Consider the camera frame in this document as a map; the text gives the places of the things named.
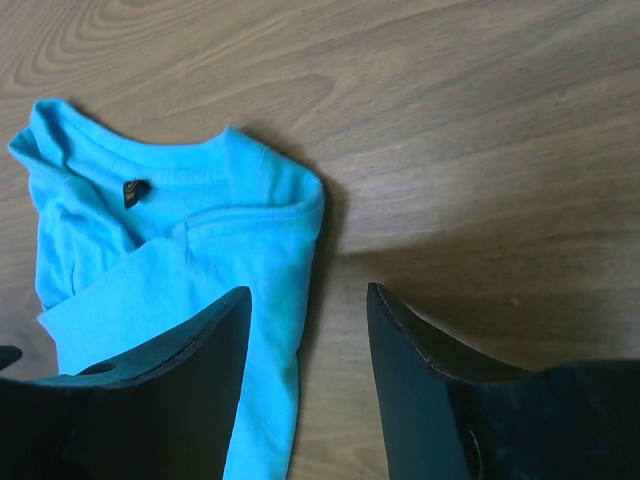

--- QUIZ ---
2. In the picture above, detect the turquoise blue t shirt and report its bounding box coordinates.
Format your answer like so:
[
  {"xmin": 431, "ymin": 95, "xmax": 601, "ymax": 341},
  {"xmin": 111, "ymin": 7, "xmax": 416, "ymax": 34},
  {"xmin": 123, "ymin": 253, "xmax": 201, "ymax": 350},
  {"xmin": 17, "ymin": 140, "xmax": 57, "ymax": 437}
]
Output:
[{"xmin": 8, "ymin": 99, "xmax": 325, "ymax": 479}]

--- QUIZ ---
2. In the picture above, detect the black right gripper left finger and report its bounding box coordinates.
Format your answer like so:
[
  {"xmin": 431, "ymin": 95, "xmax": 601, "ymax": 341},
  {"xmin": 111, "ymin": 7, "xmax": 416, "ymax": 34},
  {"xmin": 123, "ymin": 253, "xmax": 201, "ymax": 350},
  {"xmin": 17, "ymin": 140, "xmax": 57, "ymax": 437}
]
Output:
[{"xmin": 24, "ymin": 287, "xmax": 251, "ymax": 479}]

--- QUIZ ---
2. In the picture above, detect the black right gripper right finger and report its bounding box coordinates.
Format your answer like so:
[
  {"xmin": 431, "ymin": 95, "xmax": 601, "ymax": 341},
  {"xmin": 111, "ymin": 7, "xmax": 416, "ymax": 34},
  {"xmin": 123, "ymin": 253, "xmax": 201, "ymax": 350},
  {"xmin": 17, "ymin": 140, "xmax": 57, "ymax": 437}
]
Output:
[{"xmin": 367, "ymin": 282, "xmax": 529, "ymax": 479}]

